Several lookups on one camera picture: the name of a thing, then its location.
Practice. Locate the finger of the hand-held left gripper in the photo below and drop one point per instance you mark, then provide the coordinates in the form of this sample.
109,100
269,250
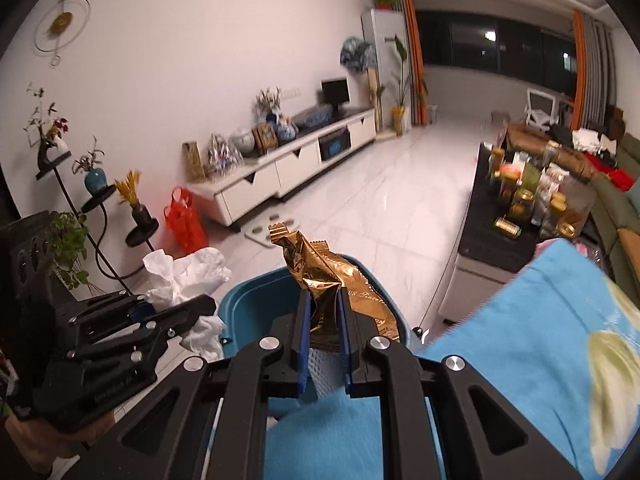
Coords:
137,312
185,312

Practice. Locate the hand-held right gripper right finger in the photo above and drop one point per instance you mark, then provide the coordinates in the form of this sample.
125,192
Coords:
344,345

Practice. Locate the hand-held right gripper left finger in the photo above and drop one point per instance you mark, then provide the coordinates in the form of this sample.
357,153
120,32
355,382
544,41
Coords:
302,345

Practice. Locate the white tissue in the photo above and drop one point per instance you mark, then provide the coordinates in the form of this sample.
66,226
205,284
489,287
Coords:
185,270

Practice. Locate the gold snack wrapper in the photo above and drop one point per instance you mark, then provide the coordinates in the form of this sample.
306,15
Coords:
345,280

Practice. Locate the blue plastic bin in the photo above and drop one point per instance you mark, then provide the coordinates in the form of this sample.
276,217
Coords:
250,305

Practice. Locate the person's left hand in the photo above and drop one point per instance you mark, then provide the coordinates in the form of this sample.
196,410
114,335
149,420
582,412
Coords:
45,440

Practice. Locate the white foam net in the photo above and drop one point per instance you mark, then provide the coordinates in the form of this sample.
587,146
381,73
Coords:
322,370

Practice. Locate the green trailing plant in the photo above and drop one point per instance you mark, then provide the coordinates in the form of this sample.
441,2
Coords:
67,245

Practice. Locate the red plastic bag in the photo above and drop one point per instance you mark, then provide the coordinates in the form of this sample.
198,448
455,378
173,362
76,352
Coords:
185,225

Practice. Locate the black metal plant stand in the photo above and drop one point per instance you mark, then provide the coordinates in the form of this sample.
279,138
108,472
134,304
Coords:
97,204

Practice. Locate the black vase with yellow wheat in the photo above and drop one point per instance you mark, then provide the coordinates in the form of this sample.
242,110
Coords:
141,214

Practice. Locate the white bathroom scale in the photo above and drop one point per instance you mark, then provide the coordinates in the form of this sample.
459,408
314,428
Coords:
262,235

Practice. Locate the teal vase with twigs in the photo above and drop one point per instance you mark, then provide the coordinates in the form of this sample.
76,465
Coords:
95,180

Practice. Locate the black vase with red flowers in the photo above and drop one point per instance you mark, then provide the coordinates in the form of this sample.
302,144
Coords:
47,147

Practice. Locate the gold gift box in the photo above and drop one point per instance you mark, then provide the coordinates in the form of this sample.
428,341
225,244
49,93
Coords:
195,162

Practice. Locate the blue printed blanket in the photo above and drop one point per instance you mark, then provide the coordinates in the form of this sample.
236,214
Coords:
500,335

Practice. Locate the silver wrapped gift basket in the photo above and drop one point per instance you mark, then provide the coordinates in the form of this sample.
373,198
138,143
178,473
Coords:
222,160

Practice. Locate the black top coffee table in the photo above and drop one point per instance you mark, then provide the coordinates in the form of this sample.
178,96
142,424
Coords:
480,240

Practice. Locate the white ceramic jar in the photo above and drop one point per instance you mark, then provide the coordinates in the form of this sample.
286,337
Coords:
244,142

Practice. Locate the white TV cabinet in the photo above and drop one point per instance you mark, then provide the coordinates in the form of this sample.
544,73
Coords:
295,165

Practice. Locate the gold tin can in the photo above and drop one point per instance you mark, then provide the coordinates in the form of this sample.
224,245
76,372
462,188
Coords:
507,227

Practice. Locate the blue white ceramic pot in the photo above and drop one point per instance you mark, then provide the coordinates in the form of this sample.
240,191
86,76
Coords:
287,131

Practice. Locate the vase with dried branches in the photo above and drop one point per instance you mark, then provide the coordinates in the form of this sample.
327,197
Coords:
269,102

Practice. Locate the blue glass bowl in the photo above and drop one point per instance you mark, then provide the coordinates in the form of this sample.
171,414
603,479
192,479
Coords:
312,117

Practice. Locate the tall plant in yellow pot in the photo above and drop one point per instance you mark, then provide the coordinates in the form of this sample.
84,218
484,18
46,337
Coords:
398,117

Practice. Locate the group of glass jars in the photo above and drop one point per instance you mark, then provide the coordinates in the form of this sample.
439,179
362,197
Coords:
525,195

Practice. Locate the tall beige stand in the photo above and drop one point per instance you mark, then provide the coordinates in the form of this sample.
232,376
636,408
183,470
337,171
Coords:
374,100

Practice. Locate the small white bin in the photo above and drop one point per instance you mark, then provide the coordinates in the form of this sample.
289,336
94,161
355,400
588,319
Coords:
431,114

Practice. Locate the black monitor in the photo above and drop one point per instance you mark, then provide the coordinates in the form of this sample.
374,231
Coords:
335,91

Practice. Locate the fan with blue cover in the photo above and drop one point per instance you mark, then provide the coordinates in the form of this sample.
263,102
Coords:
356,55

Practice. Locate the orange grey curtain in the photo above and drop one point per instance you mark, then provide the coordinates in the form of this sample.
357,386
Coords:
414,60
582,70

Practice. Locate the green and brown sofa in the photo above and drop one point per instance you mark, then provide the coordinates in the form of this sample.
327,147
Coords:
615,200

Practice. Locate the pile of white clothes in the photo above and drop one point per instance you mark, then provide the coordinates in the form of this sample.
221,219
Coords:
587,139

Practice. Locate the red cloth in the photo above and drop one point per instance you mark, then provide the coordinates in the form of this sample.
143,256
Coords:
612,172

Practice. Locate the dark window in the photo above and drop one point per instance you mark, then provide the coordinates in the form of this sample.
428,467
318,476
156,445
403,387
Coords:
500,42

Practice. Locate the small potted plant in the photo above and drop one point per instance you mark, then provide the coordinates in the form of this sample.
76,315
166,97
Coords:
384,2

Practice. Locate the brown wooden cabinet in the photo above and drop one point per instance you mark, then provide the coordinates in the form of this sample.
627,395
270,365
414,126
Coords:
614,120

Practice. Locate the wooden picture frame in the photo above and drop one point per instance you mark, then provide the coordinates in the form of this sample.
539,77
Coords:
265,139

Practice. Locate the round gold wall clock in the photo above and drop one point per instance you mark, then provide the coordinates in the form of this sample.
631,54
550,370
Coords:
62,22

